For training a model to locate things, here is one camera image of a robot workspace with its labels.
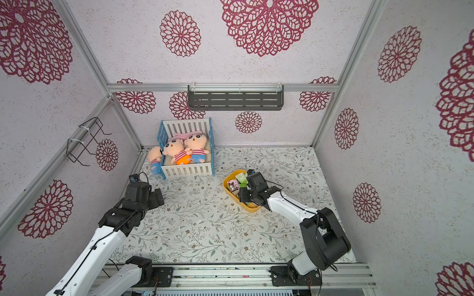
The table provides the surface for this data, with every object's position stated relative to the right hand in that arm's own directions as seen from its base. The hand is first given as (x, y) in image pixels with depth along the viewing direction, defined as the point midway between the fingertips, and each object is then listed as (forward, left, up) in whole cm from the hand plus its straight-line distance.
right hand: (247, 195), depth 90 cm
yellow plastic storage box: (+13, +8, -1) cm, 15 cm away
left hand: (-8, +42, +11) cm, 44 cm away
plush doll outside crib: (+22, +53, +3) cm, 57 cm away
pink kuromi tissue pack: (+6, +7, 0) cm, 9 cm away
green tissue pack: (+11, +2, -2) cm, 12 cm away
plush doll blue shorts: (+26, +28, +10) cm, 39 cm away
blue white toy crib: (+39, +48, +10) cm, 62 cm away
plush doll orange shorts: (+25, +40, +8) cm, 48 cm away
